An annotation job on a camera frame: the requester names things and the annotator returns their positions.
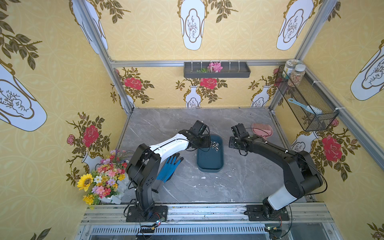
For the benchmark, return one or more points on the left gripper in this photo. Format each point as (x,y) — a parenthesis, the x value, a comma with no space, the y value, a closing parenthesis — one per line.
(205,141)

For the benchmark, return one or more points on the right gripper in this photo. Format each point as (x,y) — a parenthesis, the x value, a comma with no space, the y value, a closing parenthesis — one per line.
(234,142)

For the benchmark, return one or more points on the teal plastic storage box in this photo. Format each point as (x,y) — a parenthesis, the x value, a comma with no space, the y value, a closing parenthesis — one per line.
(211,160)

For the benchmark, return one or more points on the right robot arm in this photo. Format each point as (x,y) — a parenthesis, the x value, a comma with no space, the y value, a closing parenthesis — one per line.
(301,177)

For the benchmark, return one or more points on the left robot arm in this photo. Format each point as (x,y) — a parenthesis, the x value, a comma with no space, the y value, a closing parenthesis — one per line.
(145,163)

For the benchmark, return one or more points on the pink plastic comb brush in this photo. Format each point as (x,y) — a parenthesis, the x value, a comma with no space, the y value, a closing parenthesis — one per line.
(263,130)

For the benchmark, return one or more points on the blue grey work glove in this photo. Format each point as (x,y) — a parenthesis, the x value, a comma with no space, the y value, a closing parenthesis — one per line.
(167,171)

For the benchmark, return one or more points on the light blue brush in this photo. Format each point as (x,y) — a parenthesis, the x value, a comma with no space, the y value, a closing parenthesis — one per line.
(308,108)

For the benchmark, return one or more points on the pink flower on shelf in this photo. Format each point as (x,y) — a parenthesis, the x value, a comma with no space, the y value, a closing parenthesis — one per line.
(215,67)

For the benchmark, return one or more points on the spice jar white lid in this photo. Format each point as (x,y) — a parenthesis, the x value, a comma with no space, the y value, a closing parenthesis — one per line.
(297,75)

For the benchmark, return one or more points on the glass jar behind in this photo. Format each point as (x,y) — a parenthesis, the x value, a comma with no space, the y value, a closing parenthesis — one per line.
(289,67)

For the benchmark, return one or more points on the colourful artificial flower bouquet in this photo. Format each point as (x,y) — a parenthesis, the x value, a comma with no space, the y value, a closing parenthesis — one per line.
(107,179)

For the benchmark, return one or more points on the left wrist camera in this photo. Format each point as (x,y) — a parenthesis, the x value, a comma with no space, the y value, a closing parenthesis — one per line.
(198,128)

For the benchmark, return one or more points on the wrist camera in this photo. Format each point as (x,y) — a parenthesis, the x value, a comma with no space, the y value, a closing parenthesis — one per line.
(239,131)
(198,128)

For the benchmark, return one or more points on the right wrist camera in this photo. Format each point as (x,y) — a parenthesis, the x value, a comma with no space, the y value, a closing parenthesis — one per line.
(239,131)

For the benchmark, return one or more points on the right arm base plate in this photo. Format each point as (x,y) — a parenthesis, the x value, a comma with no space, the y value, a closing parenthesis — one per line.
(265,213)

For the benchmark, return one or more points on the dark grey wall shelf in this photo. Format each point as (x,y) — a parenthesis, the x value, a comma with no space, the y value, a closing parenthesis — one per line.
(231,69)

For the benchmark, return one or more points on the black wire mesh basket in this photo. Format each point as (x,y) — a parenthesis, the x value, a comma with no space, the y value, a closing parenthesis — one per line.
(308,93)

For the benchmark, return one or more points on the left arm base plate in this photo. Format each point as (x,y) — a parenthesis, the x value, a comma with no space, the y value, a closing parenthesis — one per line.
(134,214)

